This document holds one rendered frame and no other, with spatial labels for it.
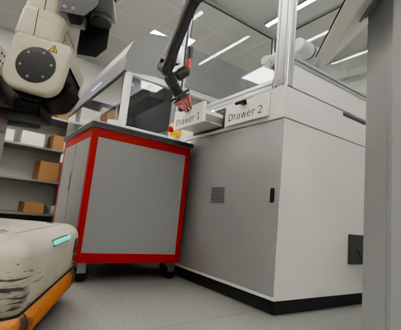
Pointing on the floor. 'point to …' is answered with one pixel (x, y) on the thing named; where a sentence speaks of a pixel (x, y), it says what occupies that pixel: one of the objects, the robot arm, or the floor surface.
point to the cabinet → (275, 217)
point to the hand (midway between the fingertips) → (188, 109)
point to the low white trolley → (123, 196)
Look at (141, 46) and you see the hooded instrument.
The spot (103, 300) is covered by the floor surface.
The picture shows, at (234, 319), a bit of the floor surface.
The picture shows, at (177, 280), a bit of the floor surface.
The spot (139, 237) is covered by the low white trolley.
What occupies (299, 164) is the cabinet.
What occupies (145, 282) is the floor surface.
